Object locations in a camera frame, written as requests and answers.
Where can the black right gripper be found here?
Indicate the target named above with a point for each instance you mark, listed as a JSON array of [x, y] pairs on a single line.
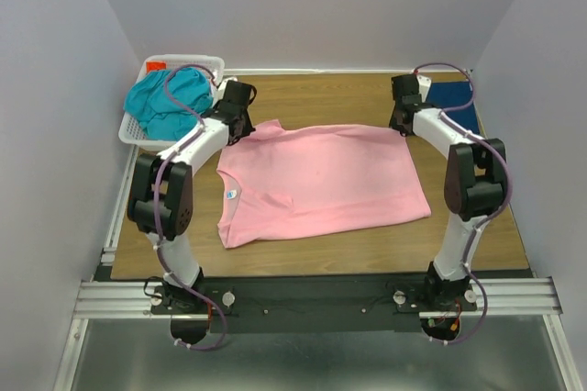
[[393, 126]]

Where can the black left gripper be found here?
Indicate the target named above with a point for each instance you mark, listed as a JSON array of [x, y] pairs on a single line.
[[249, 128]]

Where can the pink t shirt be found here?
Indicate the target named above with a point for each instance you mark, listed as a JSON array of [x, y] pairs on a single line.
[[291, 184]]

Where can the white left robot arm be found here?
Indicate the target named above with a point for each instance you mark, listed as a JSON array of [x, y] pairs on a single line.
[[161, 198]]

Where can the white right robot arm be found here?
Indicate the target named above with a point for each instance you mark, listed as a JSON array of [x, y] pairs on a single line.
[[477, 187]]

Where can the folded navy blue t shirt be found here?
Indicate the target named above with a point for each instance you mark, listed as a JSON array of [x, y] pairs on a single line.
[[450, 94]]

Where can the teal t shirt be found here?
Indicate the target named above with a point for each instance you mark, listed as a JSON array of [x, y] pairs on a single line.
[[166, 110]]

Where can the orange tag in basket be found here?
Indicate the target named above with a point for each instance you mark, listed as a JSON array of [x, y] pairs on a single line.
[[152, 66]]

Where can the white plastic laundry basket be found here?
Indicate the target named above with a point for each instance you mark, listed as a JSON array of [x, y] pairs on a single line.
[[130, 131]]

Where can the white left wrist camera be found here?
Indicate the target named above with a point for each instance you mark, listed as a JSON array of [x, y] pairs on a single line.
[[218, 92]]

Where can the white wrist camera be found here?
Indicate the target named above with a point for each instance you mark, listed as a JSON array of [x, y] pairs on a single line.
[[424, 85], [218, 92]]

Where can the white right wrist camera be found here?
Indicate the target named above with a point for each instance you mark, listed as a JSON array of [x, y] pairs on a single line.
[[424, 85]]

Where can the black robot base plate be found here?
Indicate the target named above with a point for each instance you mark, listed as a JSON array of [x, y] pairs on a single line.
[[311, 304]]

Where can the aluminium frame rail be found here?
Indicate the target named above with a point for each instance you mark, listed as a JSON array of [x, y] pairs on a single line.
[[515, 341]]

